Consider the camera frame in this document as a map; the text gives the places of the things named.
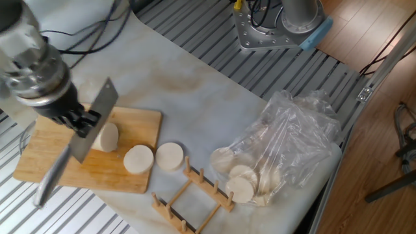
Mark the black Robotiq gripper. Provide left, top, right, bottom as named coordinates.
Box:
left=32, top=83, right=101, bottom=139

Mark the steel cleaver knife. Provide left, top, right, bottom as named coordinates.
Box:
left=33, top=77, right=120, bottom=209

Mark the large white radish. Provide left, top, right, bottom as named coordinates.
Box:
left=90, top=122, right=120, bottom=153

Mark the white radish slice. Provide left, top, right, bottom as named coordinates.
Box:
left=228, top=164, right=259, bottom=189
left=123, top=144, right=155, bottom=176
left=252, top=193, right=272, bottom=207
left=259, top=167, right=282, bottom=195
left=224, top=176, right=256, bottom=204
left=155, top=142, right=185, bottom=172
left=210, top=147, right=236, bottom=174

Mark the bamboo cutting board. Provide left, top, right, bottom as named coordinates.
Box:
left=13, top=103, right=163, bottom=194

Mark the wooden peg rack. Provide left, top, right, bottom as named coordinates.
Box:
left=151, top=157, right=235, bottom=234

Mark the clear plastic bag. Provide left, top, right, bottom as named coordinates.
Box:
left=209, top=89, right=344, bottom=207

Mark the black metal stand leg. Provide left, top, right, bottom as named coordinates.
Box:
left=364, top=139, right=416, bottom=204

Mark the black cable bundle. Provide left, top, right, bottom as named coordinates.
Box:
left=38, top=0, right=133, bottom=71

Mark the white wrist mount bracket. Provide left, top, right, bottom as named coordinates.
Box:
left=0, top=3, right=45, bottom=69

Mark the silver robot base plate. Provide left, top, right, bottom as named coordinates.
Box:
left=232, top=0, right=326, bottom=52

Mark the silver corner bracket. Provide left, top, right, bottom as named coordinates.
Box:
left=356, top=86, right=373, bottom=103

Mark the black floor cable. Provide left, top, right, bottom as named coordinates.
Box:
left=359, top=9, right=416, bottom=77

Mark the aluminium frame beam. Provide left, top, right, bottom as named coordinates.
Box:
left=307, top=19, right=416, bottom=234

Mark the grey cable bundle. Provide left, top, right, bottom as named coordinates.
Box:
left=393, top=102, right=416, bottom=176

